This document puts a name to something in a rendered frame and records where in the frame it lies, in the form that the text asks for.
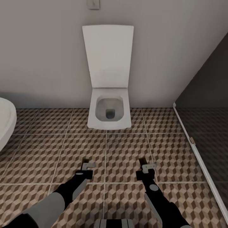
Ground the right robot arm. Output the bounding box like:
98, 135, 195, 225
136, 163, 192, 228

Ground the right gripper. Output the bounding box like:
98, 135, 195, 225
136, 169, 155, 184

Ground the mousetrap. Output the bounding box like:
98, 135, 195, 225
139, 157, 147, 167
81, 159, 89, 170

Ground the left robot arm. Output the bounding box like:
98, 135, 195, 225
2, 163, 96, 228

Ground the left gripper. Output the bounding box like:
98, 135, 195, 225
77, 170, 93, 179

